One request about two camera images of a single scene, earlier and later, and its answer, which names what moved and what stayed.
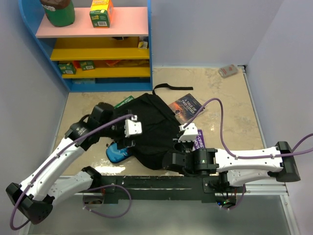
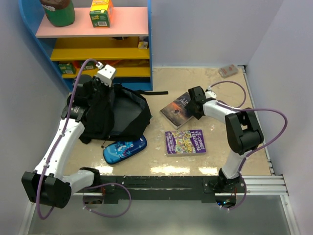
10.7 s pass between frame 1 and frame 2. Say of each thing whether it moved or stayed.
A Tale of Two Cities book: stayed
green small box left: stayed
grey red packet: stayed
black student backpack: moved
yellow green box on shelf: stayed
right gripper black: moved
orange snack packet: stayed
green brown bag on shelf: stayed
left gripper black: moved
